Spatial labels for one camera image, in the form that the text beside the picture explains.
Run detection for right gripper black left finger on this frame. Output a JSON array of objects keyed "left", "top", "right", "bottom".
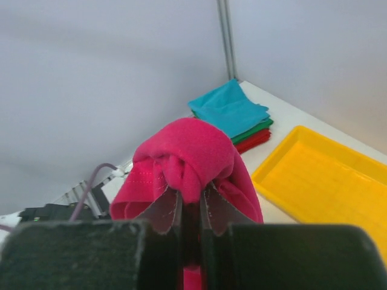
[{"left": 1, "top": 190, "right": 183, "bottom": 289}]

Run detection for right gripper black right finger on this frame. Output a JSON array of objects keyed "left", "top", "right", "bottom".
[{"left": 200, "top": 185, "right": 386, "bottom": 289}]

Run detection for pink t shirt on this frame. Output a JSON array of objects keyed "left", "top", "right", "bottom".
[{"left": 110, "top": 118, "right": 263, "bottom": 289}]

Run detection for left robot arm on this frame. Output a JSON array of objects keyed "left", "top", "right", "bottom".
[{"left": 18, "top": 185, "right": 111, "bottom": 223}]

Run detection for yellow plastic tray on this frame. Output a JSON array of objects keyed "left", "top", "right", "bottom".
[{"left": 252, "top": 126, "right": 386, "bottom": 259}]

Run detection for folded red t shirt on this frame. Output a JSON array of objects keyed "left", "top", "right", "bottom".
[{"left": 235, "top": 129, "right": 271, "bottom": 154}]

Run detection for folded green t shirt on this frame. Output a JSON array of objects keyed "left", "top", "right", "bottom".
[{"left": 192, "top": 111, "right": 275, "bottom": 145}]

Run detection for folded teal t shirt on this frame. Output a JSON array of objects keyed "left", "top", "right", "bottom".
[{"left": 188, "top": 79, "right": 270, "bottom": 138}]

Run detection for aluminium corner post left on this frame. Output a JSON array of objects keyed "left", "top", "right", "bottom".
[{"left": 216, "top": 0, "right": 239, "bottom": 80}]

